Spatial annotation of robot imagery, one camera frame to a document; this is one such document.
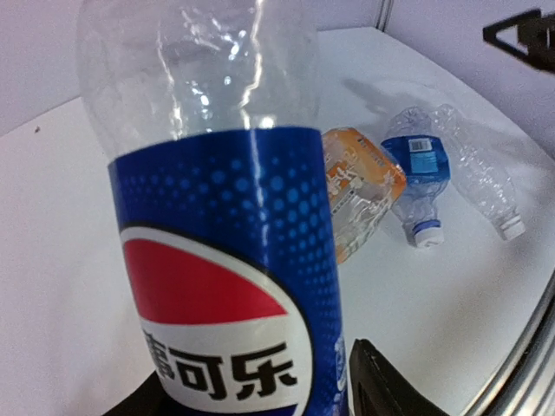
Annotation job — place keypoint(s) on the right aluminium corner post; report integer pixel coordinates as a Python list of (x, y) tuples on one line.
[(384, 12)]

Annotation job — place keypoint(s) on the aluminium table front rail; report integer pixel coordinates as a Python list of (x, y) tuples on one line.
[(524, 382)]

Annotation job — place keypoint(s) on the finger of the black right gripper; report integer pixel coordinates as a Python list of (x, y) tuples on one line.
[(535, 32)]

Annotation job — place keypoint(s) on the blue label crushed water bottle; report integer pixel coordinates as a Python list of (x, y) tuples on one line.
[(411, 142)]

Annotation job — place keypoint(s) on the orange label crushed bottle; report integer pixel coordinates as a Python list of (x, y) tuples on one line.
[(363, 183)]

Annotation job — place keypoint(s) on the Pepsi bottle blue label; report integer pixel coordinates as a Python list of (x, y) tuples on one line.
[(207, 111)]

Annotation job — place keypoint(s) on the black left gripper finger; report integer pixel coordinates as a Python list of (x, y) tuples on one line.
[(379, 389)]

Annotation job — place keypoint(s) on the clear unlabelled plastic bottle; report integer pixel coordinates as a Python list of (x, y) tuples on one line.
[(476, 174)]

